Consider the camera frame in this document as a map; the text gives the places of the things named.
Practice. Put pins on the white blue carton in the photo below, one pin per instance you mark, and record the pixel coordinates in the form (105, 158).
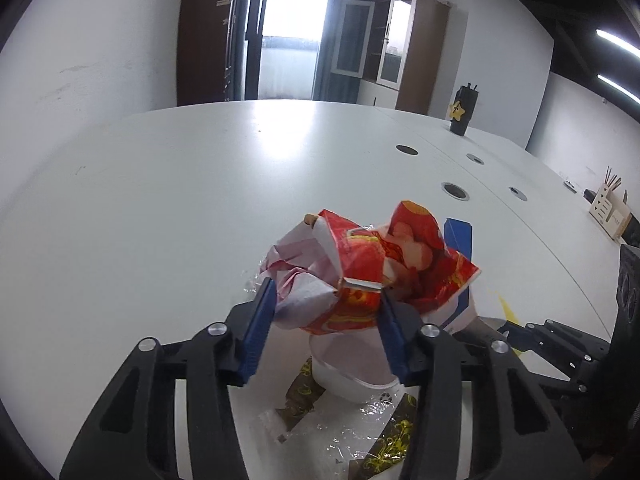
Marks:
(457, 240)

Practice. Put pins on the black tumbler with yellow star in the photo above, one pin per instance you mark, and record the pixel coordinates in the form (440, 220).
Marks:
(462, 122)

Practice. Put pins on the ceiling tube light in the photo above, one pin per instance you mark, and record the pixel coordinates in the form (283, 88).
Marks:
(620, 42)
(620, 86)

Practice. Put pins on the brown glass-door cabinet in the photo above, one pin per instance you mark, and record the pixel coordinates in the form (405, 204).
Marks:
(425, 60)

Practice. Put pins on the crumpled clear plastic wrap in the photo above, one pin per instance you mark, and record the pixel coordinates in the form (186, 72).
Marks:
(250, 285)

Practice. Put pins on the large clear plastic bag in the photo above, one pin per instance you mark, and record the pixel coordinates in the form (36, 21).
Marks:
(330, 435)

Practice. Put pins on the glass balcony door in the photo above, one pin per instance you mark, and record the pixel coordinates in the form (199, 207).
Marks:
(290, 20)

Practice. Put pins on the white plastic cup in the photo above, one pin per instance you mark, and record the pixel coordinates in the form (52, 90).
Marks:
(350, 380)

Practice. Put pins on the white low cabinet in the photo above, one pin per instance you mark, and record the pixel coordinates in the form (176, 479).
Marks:
(377, 94)

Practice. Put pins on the red snack bag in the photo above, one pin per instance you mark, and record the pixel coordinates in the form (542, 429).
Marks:
(360, 260)

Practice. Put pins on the wooden pen holder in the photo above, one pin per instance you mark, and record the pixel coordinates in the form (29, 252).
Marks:
(607, 215)

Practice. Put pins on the brown wardrobe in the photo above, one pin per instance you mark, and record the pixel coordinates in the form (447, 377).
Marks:
(205, 35)

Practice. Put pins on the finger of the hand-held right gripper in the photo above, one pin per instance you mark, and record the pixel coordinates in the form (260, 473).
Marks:
(517, 339)
(570, 342)

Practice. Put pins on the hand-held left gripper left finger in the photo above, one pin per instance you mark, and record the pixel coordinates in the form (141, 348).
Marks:
(260, 330)

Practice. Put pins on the dark gold-patterned wrapper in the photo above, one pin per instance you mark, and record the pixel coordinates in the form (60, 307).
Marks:
(385, 452)

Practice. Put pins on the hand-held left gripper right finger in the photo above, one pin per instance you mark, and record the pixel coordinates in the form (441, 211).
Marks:
(395, 345)

